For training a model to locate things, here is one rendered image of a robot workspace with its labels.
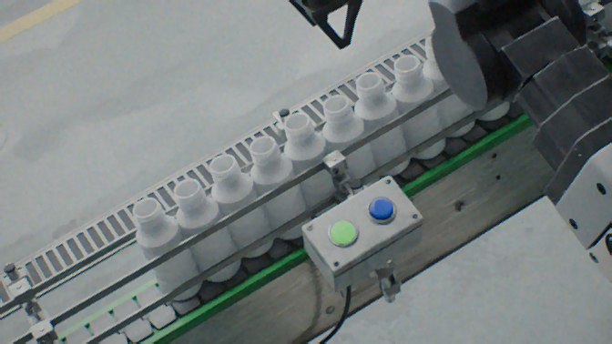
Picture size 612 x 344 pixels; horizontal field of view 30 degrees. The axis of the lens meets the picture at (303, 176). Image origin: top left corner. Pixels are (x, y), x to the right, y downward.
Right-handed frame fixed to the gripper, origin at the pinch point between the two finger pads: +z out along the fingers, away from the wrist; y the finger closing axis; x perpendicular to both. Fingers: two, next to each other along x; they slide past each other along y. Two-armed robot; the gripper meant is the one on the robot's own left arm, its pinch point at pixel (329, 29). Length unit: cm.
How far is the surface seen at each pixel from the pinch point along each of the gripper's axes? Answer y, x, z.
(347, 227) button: 1.9, -6.0, 27.7
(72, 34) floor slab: -254, 3, 139
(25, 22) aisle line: -276, -8, 139
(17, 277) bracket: -25, -45, 30
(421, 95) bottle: -12.6, 15.3, 27.4
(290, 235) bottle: -12.4, -9.6, 38.1
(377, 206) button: 1.4, -1.0, 27.6
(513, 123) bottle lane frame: -11, 28, 40
